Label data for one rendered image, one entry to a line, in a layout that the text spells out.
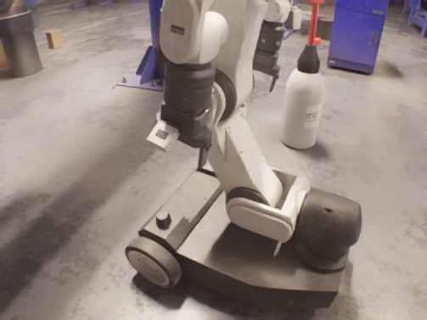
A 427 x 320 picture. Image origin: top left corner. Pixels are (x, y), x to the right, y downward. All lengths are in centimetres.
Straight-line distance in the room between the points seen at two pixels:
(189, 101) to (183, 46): 10
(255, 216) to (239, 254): 14
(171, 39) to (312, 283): 71
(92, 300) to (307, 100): 127
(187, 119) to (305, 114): 106
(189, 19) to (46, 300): 101
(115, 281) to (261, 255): 52
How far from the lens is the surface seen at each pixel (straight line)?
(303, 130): 158
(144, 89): 238
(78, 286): 114
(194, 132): 54
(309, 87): 149
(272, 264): 89
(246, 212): 82
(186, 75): 48
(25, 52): 355
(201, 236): 94
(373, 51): 302
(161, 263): 89
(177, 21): 44
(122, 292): 107
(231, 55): 67
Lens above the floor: 90
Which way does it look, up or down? 37 degrees down
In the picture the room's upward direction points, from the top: 1 degrees counter-clockwise
